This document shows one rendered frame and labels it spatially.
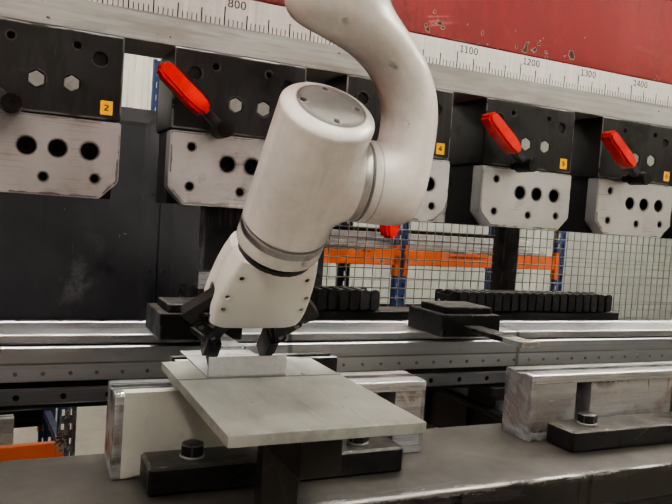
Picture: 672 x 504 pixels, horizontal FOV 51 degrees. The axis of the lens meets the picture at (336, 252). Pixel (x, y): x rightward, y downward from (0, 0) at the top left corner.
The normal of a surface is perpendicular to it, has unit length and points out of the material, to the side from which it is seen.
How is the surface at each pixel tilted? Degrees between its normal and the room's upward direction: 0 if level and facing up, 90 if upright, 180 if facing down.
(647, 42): 90
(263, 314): 135
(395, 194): 106
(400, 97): 117
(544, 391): 90
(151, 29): 90
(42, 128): 90
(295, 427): 0
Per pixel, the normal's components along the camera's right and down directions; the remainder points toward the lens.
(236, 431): 0.07, -1.00
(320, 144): -0.11, 0.62
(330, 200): 0.34, 0.70
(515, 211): 0.42, 0.07
